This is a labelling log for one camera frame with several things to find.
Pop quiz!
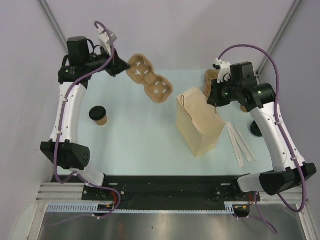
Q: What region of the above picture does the brown paper bag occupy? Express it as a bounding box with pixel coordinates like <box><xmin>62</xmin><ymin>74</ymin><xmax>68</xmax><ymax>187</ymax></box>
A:
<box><xmin>176</xmin><ymin>87</ymin><xmax>225</xmax><ymax>158</ymax></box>

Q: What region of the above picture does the wrapped straw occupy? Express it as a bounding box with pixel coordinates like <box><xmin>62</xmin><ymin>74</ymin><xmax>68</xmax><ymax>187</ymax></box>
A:
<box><xmin>226</xmin><ymin>122</ymin><xmax>244</xmax><ymax>168</ymax></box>
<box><xmin>229</xmin><ymin>122</ymin><xmax>253</xmax><ymax>163</ymax></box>
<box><xmin>234</xmin><ymin>125</ymin><xmax>258</xmax><ymax>162</ymax></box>

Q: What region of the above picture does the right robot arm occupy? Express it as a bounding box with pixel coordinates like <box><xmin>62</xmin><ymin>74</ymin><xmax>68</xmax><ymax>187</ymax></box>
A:
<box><xmin>207</xmin><ymin>59</ymin><xmax>317</xmax><ymax>201</ymax></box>

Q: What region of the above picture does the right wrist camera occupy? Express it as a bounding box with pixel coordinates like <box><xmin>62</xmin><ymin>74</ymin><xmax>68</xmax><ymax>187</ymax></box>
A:
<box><xmin>212</xmin><ymin>58</ymin><xmax>231</xmax><ymax>84</ymax></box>

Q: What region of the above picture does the stack of paper cups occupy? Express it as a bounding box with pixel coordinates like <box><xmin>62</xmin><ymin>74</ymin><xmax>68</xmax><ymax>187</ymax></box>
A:
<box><xmin>240</xmin><ymin>105</ymin><xmax>248</xmax><ymax>113</ymax></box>

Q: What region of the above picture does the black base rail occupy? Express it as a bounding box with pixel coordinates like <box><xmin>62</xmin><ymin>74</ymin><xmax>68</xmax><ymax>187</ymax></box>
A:
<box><xmin>81</xmin><ymin>175</ymin><xmax>255</xmax><ymax>212</ymax></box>

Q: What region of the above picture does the black cup lid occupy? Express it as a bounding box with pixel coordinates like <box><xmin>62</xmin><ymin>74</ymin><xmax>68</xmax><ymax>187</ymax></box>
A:
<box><xmin>89</xmin><ymin>105</ymin><xmax>107</xmax><ymax>121</ymax></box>

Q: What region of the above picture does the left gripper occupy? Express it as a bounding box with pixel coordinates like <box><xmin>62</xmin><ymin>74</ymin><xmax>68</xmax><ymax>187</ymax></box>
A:
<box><xmin>85</xmin><ymin>45</ymin><xmax>131</xmax><ymax>78</ymax></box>

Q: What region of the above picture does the aluminium frame rail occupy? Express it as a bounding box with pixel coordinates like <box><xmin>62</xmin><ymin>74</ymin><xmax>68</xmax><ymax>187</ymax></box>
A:
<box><xmin>37</xmin><ymin>182</ymin><xmax>320</xmax><ymax>240</ymax></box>

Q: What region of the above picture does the white cable duct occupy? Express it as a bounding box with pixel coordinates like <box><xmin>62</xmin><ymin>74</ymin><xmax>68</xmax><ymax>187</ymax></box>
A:
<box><xmin>46</xmin><ymin>201</ymin><xmax>237</xmax><ymax>215</ymax></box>

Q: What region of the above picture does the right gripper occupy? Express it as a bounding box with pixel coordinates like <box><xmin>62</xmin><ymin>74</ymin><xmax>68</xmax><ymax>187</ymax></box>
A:
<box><xmin>207</xmin><ymin>77</ymin><xmax>242</xmax><ymax>107</ymax></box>

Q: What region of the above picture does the cardboard cup carrier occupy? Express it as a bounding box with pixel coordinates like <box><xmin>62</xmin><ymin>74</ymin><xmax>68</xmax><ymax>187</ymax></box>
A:
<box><xmin>126</xmin><ymin>53</ymin><xmax>174</xmax><ymax>104</ymax></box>
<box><xmin>203</xmin><ymin>69</ymin><xmax>219</xmax><ymax>98</ymax></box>

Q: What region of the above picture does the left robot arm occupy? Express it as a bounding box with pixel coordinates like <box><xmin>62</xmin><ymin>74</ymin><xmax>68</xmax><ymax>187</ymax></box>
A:
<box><xmin>40</xmin><ymin>35</ymin><xmax>130</xmax><ymax>200</ymax></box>

